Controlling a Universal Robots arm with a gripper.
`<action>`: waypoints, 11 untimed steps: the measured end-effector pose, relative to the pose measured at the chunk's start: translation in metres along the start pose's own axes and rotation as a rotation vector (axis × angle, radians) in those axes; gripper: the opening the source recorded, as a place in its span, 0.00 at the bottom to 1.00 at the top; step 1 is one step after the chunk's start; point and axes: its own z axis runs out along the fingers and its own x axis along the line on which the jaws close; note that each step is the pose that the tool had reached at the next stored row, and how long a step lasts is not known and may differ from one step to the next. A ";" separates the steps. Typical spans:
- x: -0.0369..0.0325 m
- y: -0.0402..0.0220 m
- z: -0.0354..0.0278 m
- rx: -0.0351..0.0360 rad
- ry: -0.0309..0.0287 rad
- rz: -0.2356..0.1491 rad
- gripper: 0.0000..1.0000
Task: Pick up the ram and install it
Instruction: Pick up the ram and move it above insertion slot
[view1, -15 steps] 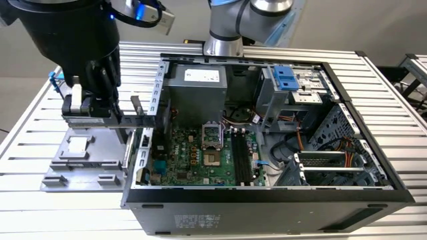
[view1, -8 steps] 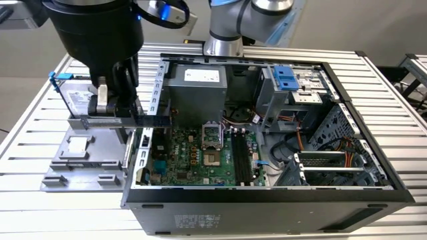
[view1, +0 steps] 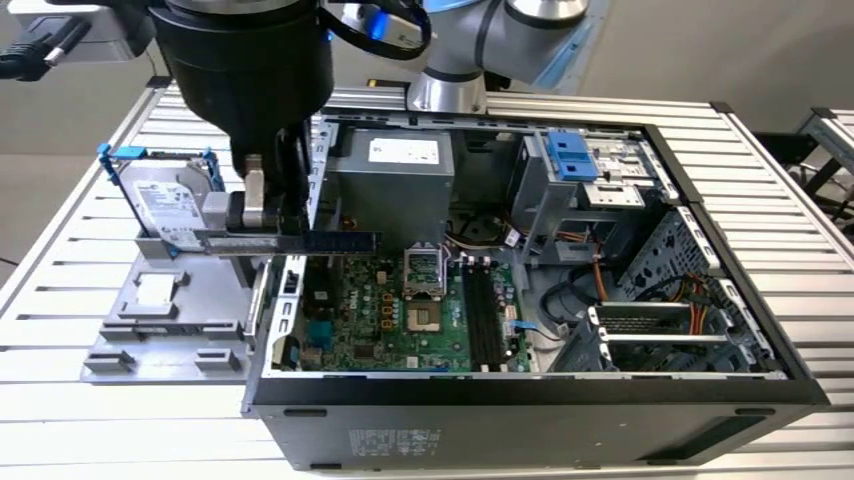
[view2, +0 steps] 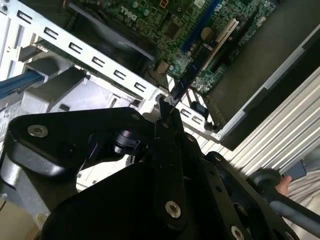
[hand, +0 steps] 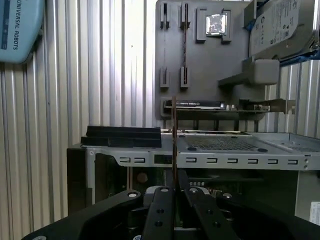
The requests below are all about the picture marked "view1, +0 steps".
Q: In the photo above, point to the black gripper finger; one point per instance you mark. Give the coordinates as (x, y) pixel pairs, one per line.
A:
(256, 200)
(293, 180)

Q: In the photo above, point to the RAM stick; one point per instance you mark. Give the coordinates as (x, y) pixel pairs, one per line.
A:
(340, 243)
(166, 330)

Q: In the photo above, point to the black RAM slot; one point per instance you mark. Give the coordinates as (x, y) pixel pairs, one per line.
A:
(492, 310)
(475, 310)

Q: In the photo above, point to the hard disk in blue carrier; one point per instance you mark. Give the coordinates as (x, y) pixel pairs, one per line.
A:
(166, 210)

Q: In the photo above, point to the grey power supply unit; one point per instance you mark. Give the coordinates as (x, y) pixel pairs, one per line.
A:
(387, 200)

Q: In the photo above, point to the yellow tipped black plug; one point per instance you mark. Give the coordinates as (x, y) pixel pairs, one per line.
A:
(383, 83)

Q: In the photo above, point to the grey parts rack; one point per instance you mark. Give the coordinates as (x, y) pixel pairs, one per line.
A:
(206, 300)

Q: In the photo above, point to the silver CPU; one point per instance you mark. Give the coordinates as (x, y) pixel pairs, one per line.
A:
(154, 291)

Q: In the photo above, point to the blue expansion slot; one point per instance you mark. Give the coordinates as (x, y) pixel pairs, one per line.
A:
(320, 335)

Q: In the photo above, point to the black CPU fan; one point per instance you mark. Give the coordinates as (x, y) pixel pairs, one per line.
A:
(476, 230)

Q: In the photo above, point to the CPU socket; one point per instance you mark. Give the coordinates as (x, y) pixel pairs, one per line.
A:
(424, 315)

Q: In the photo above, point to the green motherboard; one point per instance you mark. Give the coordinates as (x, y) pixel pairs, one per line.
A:
(373, 350)

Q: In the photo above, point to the grey metal drive cage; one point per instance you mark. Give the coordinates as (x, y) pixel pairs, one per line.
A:
(540, 210)

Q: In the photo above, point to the blue drive bay latch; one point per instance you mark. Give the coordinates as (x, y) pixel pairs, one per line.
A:
(569, 160)

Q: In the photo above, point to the silver drive front plate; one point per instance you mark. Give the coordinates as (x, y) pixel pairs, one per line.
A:
(612, 196)

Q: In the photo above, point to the black open PC case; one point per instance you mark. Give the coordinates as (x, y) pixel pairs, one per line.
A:
(533, 435)

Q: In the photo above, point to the metal disk bay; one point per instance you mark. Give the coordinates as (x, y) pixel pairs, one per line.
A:
(667, 338)

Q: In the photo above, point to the metal slat side table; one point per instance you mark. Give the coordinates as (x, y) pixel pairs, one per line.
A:
(830, 125)

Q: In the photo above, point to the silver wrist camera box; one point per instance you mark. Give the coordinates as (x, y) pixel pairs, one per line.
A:
(109, 40)

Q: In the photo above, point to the small silver wrist camera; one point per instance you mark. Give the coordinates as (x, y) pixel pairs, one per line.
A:
(403, 30)

